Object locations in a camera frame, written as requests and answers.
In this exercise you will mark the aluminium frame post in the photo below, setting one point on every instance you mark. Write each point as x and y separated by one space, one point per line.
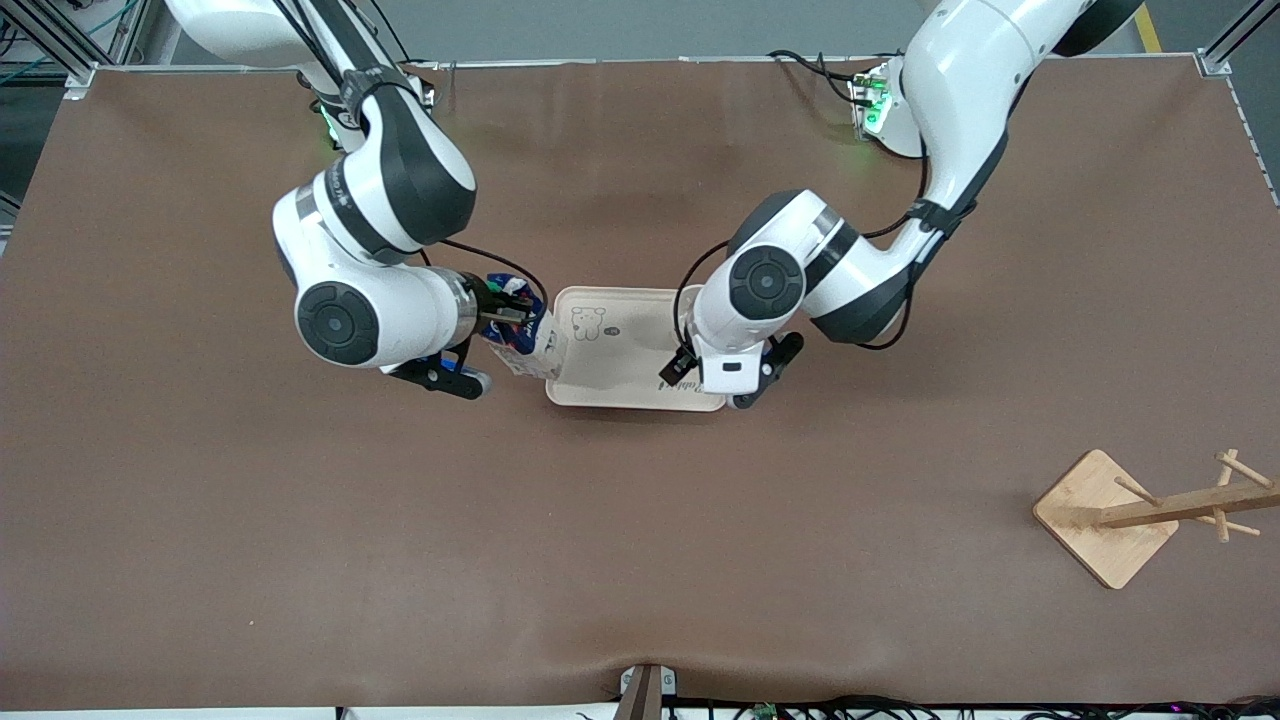
1240 30
60 40

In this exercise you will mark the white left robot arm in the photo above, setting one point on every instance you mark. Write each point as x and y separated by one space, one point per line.
960 80

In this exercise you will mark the blue white milk carton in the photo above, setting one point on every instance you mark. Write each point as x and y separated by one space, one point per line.
535 352

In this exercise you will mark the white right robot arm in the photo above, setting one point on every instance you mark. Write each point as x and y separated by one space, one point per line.
400 170

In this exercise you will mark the wooden cup rack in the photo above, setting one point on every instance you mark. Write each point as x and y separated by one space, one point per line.
1100 520

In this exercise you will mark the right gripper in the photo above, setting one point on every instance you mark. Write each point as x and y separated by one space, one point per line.
483 297

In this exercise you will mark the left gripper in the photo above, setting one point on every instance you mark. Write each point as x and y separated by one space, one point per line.
677 366

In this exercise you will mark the brown table mat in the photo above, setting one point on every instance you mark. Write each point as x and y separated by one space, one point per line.
300 550

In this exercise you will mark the white rectangular tray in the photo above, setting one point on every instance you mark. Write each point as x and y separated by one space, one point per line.
620 350

